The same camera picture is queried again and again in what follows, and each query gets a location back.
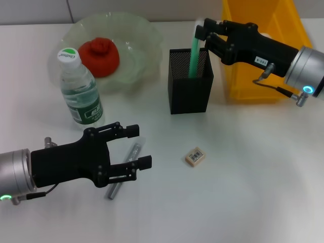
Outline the yellow plastic bin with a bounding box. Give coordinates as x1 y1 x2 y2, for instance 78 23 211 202
219 0 314 104

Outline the beige eraser with barcode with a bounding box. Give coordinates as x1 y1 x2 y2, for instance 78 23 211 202
184 146 206 168

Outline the pale green glass fruit plate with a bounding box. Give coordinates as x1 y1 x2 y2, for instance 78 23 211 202
48 11 164 96

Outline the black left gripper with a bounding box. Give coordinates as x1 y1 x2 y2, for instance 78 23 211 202
30 121 153 189

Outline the clear green-label water bottle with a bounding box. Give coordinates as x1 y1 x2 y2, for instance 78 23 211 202
57 47 106 131

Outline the gripper cable with connector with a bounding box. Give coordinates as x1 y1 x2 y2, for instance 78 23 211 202
11 137 58 206
253 62 311 107

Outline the red knitted toy orange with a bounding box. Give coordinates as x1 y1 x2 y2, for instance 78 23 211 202
77 37 121 78

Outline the black mesh pen holder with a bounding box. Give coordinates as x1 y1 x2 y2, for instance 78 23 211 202
168 47 215 115

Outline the mint green pen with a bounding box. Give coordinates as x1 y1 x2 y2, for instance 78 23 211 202
188 20 205 79

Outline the grey metallic pen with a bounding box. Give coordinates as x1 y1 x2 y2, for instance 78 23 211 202
105 136 147 200

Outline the right gripper cable with connector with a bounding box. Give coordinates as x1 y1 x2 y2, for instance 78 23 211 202
253 62 311 107

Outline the left gripper cable with connector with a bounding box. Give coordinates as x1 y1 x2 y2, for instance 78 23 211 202
11 137 58 206

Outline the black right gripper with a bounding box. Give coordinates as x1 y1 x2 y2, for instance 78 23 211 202
194 17 300 78

